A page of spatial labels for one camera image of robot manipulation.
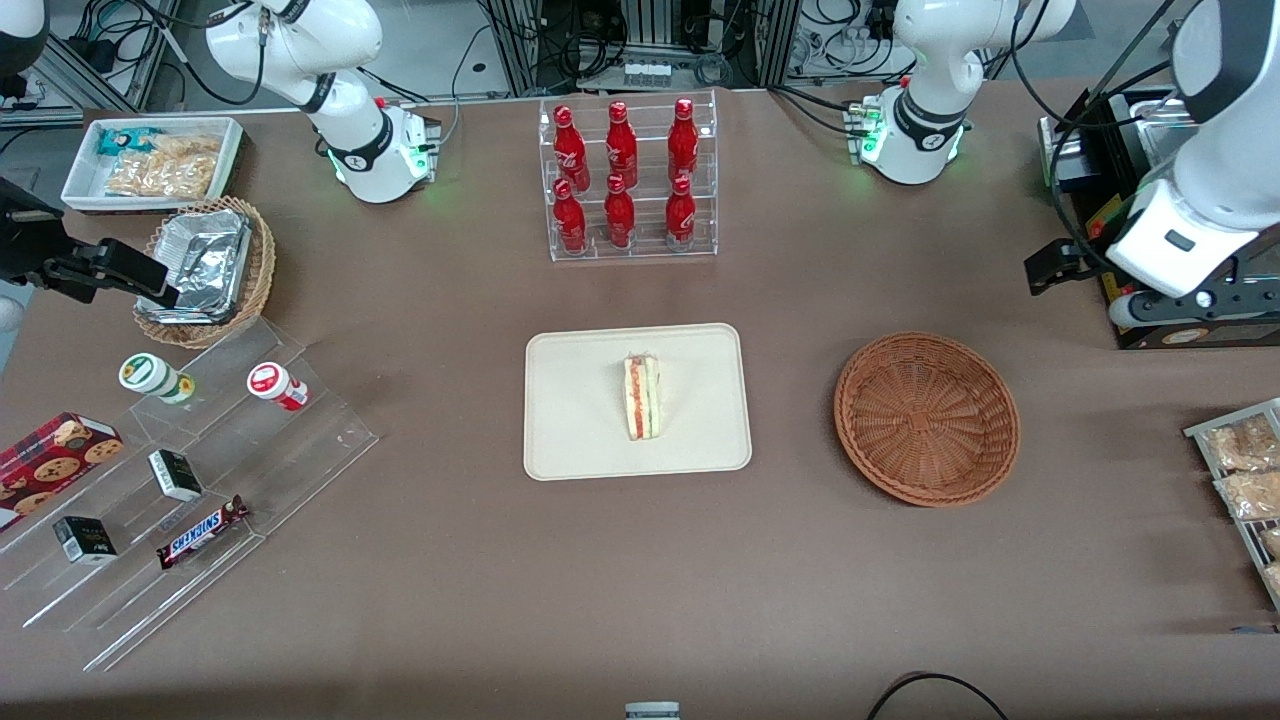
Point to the white power strip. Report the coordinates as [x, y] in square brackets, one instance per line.
[645, 73]

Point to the aluminium foil container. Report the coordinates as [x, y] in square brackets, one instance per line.
[210, 255]

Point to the round brown wicker basket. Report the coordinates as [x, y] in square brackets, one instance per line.
[925, 420]

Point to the grey metal object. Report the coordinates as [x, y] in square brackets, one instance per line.
[652, 712]

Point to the clear bag of chips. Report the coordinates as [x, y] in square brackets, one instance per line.
[160, 178]
[190, 148]

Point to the clear acrylic bottle rack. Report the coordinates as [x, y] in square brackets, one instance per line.
[640, 255]

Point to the aluminium equipment frame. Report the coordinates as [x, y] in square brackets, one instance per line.
[520, 50]

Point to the clear bag of snacks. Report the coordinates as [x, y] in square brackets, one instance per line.
[1240, 445]
[1255, 495]
[1274, 580]
[1272, 542]

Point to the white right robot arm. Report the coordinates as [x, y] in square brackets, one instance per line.
[350, 130]

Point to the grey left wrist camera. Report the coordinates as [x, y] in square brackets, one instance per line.
[1125, 310]

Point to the white rectangular bin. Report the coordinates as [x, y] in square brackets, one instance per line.
[85, 185]

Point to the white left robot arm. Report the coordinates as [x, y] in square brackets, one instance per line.
[1230, 100]

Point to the Snickers chocolate bar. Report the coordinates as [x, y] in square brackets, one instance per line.
[200, 532]

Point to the beige plastic tray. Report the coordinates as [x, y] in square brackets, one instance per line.
[580, 400]

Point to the red lid white cup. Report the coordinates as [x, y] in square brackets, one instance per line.
[268, 381]

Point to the green lid white cup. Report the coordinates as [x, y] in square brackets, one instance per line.
[145, 372]

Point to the small light wicker basket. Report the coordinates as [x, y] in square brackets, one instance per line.
[200, 336]

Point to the clear acrylic stepped stand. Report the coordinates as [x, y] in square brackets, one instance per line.
[300, 450]

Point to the red plaid cookie box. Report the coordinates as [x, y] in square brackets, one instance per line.
[50, 460]

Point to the red soda bottle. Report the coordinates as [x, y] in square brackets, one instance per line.
[571, 155]
[680, 215]
[683, 145]
[621, 150]
[569, 222]
[620, 218]

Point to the small black box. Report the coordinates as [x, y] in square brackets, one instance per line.
[85, 540]
[176, 476]

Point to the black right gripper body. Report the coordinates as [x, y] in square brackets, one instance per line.
[22, 250]

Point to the blue green snack packet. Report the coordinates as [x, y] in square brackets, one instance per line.
[125, 140]

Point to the triangle sandwich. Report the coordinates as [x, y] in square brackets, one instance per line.
[642, 400]

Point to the tray of packaged snacks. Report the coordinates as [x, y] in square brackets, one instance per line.
[1195, 430]

